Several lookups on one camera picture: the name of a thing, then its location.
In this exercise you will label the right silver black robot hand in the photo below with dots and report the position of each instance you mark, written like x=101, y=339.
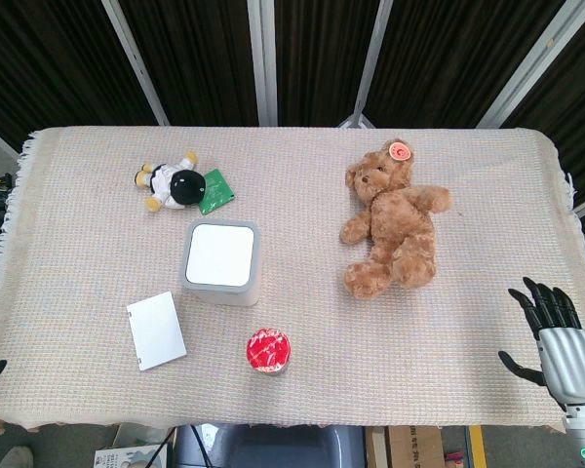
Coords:
x=568, y=361

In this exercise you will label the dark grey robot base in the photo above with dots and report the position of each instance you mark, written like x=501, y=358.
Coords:
x=273, y=446

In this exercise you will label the white square box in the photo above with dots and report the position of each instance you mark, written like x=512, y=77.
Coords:
x=220, y=262

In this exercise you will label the cardboard box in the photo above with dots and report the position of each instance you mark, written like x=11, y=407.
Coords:
x=407, y=446

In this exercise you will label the brown teddy bear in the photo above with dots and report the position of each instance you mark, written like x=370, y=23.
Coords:
x=395, y=229

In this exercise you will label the beige woven fringed tablecloth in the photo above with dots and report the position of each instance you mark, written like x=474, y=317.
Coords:
x=292, y=302

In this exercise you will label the red-lidded round container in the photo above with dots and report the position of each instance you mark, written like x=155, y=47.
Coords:
x=269, y=350

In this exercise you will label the green card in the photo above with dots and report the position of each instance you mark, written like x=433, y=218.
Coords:
x=218, y=192

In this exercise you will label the white flat rectangular plate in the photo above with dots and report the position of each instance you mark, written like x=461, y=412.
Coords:
x=156, y=330

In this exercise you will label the black-headed white plush doll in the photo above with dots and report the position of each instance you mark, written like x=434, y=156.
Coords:
x=170, y=185

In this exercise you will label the printed paper box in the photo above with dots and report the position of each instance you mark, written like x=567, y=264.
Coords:
x=129, y=456

